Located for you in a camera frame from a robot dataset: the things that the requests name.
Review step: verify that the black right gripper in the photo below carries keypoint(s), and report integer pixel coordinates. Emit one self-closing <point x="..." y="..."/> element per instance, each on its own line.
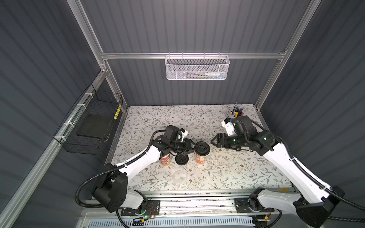
<point x="222" y="141"/>

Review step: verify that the floral patterned table mat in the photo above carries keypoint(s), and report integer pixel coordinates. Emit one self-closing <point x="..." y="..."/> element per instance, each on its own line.
<point x="223" y="168"/>

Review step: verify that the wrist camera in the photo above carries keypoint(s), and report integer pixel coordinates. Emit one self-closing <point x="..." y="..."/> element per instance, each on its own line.
<point x="174" y="134"/>
<point x="237" y="126"/>

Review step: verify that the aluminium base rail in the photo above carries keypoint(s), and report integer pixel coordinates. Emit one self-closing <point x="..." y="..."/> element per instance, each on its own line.
<point x="211" y="210"/>

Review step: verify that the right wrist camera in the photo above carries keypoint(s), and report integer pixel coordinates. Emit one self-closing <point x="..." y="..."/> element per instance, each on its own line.
<point x="237" y="126"/>

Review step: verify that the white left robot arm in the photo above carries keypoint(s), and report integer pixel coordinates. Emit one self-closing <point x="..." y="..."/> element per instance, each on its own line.
<point x="111" y="190"/>

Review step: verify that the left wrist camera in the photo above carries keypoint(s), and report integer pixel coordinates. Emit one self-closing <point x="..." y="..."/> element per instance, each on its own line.
<point x="174" y="134"/>

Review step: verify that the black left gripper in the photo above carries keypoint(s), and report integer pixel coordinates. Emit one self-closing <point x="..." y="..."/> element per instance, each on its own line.
<point x="189" y="147"/>

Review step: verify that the pens in pink cup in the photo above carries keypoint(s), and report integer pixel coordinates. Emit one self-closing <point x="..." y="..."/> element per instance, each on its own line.
<point x="237" y="111"/>

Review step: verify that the black pad in basket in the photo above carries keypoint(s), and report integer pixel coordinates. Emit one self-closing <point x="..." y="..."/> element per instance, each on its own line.
<point x="96" y="127"/>

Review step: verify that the pens in white basket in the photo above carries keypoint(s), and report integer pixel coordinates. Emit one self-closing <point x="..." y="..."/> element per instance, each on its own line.
<point x="205" y="75"/>

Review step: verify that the paper milk tea cup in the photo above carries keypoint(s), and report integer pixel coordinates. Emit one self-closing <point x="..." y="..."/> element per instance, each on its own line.
<point x="200" y="159"/>
<point x="166" y="160"/>

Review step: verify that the black wire wall basket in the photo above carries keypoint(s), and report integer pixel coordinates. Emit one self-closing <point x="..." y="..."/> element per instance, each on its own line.
<point x="93" y="102"/>

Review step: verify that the white wire mesh basket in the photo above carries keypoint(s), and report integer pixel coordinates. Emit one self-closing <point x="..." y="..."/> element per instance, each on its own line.
<point x="175" y="65"/>

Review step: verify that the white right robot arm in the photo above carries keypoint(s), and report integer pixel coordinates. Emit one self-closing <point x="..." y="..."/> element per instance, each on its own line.
<point x="311" y="203"/>

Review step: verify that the yellow tag on basket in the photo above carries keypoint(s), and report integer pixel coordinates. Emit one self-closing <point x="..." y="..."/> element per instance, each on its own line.
<point x="117" y="112"/>

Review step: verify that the black cup lid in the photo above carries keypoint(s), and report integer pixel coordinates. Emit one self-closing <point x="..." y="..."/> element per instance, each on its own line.
<point x="202" y="148"/>
<point x="182" y="159"/>

